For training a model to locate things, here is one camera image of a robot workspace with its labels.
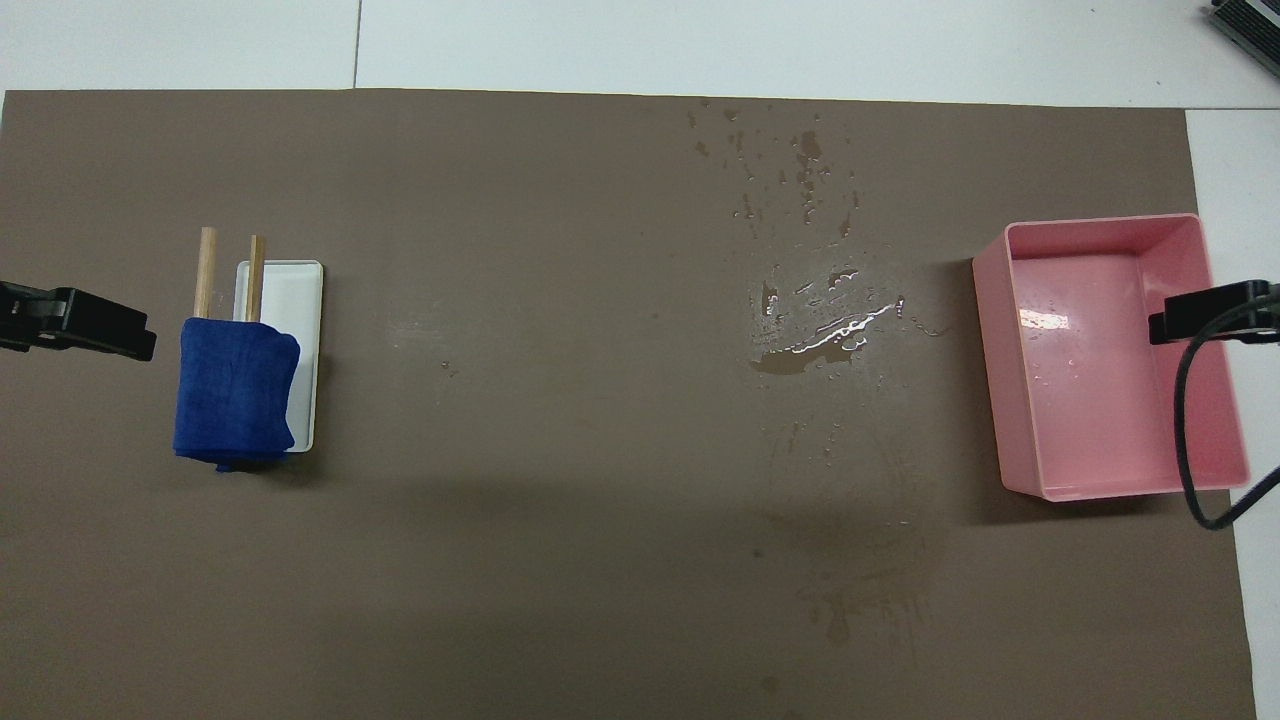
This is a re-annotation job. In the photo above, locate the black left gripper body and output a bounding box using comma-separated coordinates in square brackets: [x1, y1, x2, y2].
[0, 283, 29, 351]

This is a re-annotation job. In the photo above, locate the blue towel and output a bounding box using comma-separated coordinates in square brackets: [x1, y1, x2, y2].
[173, 316, 301, 472]

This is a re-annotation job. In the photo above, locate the water puddle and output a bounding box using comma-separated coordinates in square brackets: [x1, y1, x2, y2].
[750, 262, 946, 381]

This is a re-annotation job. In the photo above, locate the wooden rack rod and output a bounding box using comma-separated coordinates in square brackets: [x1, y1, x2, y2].
[246, 235, 267, 324]
[193, 227, 218, 320]

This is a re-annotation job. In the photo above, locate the pink plastic bin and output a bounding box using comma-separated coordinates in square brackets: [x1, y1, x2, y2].
[973, 213, 1251, 502]

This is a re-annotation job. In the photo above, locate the white rack with wooden bars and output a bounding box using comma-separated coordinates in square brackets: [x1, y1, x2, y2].
[235, 260, 324, 454]

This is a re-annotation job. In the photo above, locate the grey striped device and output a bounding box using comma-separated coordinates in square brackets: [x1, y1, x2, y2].
[1205, 0, 1280, 51]

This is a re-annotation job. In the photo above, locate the brown table mat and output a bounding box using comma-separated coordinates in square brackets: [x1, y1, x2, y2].
[0, 88, 1259, 720]

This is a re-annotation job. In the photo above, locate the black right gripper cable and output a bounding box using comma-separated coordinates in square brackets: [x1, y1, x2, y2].
[1176, 285, 1280, 531]

